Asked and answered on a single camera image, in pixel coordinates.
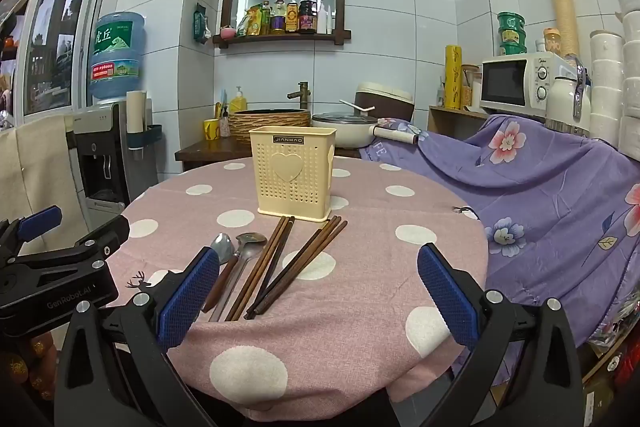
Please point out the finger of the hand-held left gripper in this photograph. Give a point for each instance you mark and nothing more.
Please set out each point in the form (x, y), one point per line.
(40, 221)
(107, 233)

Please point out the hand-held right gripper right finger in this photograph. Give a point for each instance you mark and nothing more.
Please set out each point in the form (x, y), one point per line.
(447, 294)

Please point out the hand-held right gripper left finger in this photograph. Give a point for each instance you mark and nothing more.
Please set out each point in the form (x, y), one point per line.
(190, 294)

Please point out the brown wooden chopstick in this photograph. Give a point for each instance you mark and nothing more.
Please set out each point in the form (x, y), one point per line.
(263, 267)
(256, 267)
(301, 259)
(278, 282)
(320, 247)

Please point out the black chopstick gold band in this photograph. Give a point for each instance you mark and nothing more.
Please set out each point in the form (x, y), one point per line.
(270, 288)
(277, 254)

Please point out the translucent plastic spoon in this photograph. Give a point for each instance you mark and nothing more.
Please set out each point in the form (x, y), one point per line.
(250, 241)

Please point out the beige perforated utensil holder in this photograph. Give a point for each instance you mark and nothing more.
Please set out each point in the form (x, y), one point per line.
(290, 187)

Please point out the person's left hand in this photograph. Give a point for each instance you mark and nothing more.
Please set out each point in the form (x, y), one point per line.
(30, 362)

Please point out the beige cloth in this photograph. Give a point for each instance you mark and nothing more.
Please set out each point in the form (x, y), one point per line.
(35, 177)

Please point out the grey water dispenser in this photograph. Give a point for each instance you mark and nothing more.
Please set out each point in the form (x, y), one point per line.
(100, 157)

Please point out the purple floral cloth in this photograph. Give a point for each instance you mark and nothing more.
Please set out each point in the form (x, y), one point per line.
(550, 207)

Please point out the yellow mug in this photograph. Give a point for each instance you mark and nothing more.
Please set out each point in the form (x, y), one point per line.
(211, 130)

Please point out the woven pattern sink basin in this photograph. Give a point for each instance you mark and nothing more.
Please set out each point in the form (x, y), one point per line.
(240, 127)

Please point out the light wooden shelf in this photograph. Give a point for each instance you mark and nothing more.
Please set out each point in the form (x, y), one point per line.
(450, 122)

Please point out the white framed window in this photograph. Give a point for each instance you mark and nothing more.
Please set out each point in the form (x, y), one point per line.
(55, 47)

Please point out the blue water jug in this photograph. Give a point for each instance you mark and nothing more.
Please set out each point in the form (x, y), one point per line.
(117, 57)

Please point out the blue toothbrush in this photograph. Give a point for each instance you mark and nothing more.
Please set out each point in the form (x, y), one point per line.
(224, 99)

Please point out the yellow soap pump bottle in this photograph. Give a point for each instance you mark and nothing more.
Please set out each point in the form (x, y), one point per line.
(238, 102)

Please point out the cream electric pot glass lid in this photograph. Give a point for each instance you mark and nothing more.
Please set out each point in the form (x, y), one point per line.
(350, 132)

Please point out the small clear bottle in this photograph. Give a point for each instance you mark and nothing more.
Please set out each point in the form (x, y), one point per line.
(440, 94)

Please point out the brown and cream rice cooker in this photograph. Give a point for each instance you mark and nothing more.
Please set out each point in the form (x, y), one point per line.
(395, 99)

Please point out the glass jar with grains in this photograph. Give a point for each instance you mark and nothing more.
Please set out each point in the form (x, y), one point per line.
(469, 89)

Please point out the white rice paddle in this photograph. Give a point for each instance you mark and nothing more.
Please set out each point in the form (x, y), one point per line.
(357, 106)

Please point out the yellow wrap roll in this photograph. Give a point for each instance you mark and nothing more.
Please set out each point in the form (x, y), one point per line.
(453, 77)

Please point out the white electric kettle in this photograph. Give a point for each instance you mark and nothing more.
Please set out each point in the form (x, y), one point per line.
(562, 102)

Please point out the green hanging packet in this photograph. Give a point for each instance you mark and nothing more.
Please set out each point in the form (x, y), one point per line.
(201, 24)

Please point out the brass faucet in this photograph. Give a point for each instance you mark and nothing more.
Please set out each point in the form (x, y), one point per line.
(302, 94)

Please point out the white microwave oven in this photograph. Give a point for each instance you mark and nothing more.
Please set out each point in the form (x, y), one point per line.
(537, 82)

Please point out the small pink bowl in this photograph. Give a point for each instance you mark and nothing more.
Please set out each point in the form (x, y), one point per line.
(227, 33)

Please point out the green instant noodle bowl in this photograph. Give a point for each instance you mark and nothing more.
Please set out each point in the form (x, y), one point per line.
(511, 35)
(511, 49)
(510, 21)

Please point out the yellow seasoning packets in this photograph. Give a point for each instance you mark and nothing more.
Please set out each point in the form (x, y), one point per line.
(250, 22)

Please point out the small white jar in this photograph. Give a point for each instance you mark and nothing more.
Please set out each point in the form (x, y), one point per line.
(540, 47)

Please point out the green label bottle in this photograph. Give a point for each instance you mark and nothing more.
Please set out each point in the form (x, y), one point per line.
(266, 19)

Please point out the stacks of white paper bowls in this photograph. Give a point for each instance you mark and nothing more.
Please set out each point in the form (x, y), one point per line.
(607, 82)

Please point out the orange lidded jar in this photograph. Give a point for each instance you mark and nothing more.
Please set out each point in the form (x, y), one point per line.
(552, 42)

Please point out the oil bottle orange label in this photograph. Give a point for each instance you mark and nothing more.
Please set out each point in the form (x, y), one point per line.
(292, 17)

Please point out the large dark sauce bottle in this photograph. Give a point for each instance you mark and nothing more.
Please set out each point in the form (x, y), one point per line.
(307, 17)

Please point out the white plastic bottle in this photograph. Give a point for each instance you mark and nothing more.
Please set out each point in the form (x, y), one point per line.
(329, 22)
(322, 21)

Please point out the tall stack of paper cups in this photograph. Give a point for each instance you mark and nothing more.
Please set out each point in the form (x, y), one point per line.
(562, 2)

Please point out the dark blue wall holder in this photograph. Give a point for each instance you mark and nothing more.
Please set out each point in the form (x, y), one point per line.
(147, 138)

